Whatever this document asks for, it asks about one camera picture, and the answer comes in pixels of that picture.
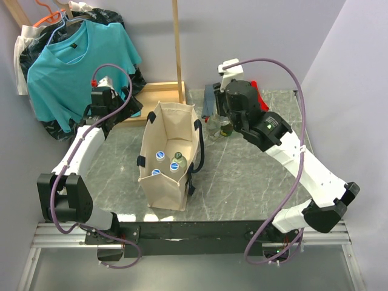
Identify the aluminium rail frame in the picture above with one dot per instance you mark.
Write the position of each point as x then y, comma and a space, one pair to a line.
47, 236

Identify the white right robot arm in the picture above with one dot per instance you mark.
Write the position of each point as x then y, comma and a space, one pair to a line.
330, 195

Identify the green glass bottle yellow label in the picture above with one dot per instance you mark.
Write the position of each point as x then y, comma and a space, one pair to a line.
226, 130

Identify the beige canvas tote bag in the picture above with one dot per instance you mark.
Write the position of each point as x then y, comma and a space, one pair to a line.
170, 127

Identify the turquoise t-shirt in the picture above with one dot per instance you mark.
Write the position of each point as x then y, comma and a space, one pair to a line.
59, 81

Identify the dark patterned shirt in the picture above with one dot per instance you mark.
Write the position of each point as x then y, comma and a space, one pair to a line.
137, 81

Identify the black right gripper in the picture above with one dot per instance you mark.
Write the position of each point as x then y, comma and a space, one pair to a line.
219, 96

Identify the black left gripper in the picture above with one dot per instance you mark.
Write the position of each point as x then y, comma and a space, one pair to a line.
132, 108

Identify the wooden clothes hanger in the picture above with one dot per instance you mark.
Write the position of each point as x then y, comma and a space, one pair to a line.
69, 18

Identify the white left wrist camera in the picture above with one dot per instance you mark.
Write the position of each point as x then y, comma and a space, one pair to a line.
104, 82

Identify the grey folded garment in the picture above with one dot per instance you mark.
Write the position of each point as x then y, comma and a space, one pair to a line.
208, 106

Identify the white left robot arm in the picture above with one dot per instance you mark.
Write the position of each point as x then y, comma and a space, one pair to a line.
63, 195

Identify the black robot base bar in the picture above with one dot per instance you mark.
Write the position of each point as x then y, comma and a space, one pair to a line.
192, 238

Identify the clear bottle green cap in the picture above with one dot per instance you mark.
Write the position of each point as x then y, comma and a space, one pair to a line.
180, 159
213, 127
222, 120

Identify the orange clothes hanger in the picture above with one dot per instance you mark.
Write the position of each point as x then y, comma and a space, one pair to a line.
51, 17

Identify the wooden rack left post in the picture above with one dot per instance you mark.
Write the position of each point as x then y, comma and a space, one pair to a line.
17, 12

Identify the light blue wire hanger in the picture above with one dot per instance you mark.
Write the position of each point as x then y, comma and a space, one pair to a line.
59, 33

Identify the red folded garment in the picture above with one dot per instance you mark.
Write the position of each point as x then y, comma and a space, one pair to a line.
263, 105

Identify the wooden rack base tray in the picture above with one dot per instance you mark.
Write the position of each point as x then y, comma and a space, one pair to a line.
151, 95

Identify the wooden rack post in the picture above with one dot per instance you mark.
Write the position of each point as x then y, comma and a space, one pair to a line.
179, 51
17, 12

